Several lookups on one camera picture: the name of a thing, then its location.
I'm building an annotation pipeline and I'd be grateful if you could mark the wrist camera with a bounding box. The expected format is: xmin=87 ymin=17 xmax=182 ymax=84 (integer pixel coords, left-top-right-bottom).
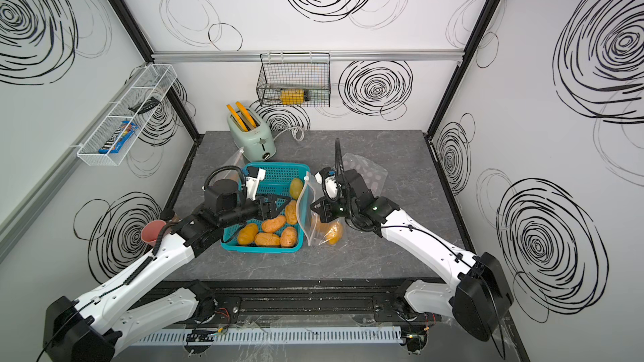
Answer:
xmin=315 ymin=167 xmax=339 ymax=201
xmin=245 ymin=166 xmax=266 ymax=201

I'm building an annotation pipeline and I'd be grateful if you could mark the reddish potato lower right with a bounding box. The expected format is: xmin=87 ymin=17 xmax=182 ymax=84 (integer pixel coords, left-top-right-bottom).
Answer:
xmin=280 ymin=226 xmax=299 ymax=248

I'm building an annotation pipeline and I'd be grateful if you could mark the pink cup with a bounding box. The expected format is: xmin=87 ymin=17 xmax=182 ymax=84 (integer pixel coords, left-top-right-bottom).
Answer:
xmin=141 ymin=220 xmax=167 ymax=246

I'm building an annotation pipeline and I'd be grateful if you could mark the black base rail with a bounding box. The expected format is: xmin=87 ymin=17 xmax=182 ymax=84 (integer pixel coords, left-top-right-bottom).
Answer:
xmin=150 ymin=279 xmax=504 ymax=323

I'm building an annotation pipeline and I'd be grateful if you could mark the mint green toaster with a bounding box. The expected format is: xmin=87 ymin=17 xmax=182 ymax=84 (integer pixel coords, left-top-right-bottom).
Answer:
xmin=226 ymin=109 xmax=277 ymax=162

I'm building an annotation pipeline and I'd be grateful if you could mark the black wire wall basket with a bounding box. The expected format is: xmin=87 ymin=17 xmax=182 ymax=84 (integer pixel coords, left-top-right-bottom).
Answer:
xmin=256 ymin=59 xmax=331 ymax=107

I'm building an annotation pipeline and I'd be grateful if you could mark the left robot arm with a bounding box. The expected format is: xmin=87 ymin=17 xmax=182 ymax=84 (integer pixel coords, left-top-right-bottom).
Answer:
xmin=41 ymin=178 xmax=289 ymax=361

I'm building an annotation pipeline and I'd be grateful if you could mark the blue candy packet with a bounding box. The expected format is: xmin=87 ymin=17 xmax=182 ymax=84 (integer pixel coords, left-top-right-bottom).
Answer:
xmin=98 ymin=121 xmax=139 ymax=154

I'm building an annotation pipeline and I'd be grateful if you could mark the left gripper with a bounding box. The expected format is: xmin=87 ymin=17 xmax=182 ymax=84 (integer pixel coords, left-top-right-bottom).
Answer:
xmin=220 ymin=193 xmax=291 ymax=231

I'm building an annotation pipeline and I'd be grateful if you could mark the white toaster cable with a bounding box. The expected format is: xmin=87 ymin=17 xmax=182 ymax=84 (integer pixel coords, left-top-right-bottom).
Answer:
xmin=272 ymin=126 xmax=306 ymax=142

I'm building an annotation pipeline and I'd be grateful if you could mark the right toast slice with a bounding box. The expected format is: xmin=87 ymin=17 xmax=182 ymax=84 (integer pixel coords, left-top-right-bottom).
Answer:
xmin=236 ymin=102 xmax=258 ymax=130

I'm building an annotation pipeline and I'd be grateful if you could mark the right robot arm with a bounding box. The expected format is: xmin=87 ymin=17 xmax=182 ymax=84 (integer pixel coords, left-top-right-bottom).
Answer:
xmin=309 ymin=168 xmax=514 ymax=341

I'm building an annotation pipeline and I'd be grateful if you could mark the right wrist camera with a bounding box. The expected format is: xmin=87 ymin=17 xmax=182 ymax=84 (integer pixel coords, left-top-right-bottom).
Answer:
xmin=315 ymin=167 xmax=339 ymax=201

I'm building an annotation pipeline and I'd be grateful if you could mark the left toast slice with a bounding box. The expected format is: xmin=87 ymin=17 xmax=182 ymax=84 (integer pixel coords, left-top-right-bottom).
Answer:
xmin=226 ymin=104 xmax=248 ymax=132

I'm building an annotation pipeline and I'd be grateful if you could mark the toast slice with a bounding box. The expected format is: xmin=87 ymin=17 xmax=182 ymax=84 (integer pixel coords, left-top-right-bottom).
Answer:
xmin=226 ymin=104 xmax=248 ymax=132
xmin=236 ymin=102 xmax=258 ymax=130

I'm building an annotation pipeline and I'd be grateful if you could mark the white wire wall shelf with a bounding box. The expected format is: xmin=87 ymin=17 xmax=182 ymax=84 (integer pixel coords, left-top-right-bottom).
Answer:
xmin=76 ymin=64 xmax=177 ymax=167

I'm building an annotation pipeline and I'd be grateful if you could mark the teal plastic basket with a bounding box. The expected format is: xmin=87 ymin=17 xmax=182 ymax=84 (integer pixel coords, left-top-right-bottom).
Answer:
xmin=221 ymin=162 xmax=310 ymax=254

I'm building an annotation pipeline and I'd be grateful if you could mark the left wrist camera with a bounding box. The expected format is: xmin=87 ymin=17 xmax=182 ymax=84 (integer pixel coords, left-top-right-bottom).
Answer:
xmin=245 ymin=166 xmax=266 ymax=201

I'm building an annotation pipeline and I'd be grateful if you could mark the brown jar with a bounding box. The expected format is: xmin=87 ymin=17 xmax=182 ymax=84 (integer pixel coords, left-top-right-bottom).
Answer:
xmin=164 ymin=209 xmax=181 ymax=223

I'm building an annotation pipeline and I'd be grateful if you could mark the black remote control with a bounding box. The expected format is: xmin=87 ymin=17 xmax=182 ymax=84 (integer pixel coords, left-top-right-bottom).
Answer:
xmin=128 ymin=97 xmax=160 ymax=115

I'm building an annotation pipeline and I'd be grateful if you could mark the white slotted cable duct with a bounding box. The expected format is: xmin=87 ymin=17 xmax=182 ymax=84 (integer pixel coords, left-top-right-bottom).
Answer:
xmin=135 ymin=326 xmax=404 ymax=346

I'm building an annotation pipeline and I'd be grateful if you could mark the potato edge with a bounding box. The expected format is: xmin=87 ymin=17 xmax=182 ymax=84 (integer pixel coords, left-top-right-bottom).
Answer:
xmin=284 ymin=200 xmax=298 ymax=226

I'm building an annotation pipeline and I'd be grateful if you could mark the clear zipper bag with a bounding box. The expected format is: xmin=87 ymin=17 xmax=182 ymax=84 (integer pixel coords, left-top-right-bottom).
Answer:
xmin=222 ymin=147 xmax=246 ymax=169

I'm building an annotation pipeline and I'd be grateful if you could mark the aluminium wall rail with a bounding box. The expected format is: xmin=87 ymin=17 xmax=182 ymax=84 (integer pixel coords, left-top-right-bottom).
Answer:
xmin=152 ymin=49 xmax=465 ymax=63

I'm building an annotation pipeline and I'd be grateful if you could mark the yellow bottle in basket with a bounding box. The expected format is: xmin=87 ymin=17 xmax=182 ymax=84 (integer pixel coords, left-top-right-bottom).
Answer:
xmin=279 ymin=89 xmax=310 ymax=106

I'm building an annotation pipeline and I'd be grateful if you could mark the greenish potato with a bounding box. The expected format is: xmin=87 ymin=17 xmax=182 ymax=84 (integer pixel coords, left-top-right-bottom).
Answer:
xmin=289 ymin=178 xmax=304 ymax=200

